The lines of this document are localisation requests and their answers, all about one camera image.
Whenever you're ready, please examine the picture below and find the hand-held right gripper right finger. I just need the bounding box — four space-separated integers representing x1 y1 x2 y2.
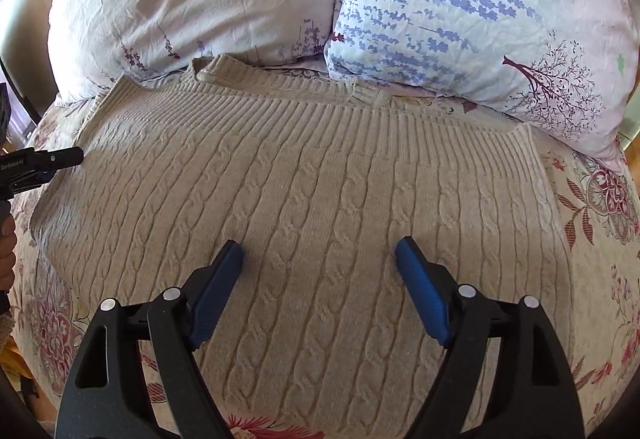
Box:
395 236 587 439

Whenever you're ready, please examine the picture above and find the person's left hand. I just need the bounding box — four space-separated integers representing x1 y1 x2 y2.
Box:
0 214 18 294

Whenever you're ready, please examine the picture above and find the floral bed sheet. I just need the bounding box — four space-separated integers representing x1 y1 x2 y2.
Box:
7 84 640 439

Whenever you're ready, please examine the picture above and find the beige cable-knit sweater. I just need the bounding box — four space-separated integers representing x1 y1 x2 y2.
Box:
30 53 577 426

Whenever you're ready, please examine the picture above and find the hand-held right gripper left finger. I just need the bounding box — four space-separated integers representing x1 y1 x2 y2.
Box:
55 240 245 439

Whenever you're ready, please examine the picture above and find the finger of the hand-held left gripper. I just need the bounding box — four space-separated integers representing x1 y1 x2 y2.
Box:
0 169 53 196
0 146 86 176

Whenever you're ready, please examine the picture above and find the pillow with blue lavender print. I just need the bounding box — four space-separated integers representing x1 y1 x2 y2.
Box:
324 0 640 164

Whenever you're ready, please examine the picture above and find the dark headboard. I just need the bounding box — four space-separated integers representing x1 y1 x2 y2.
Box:
0 53 57 126

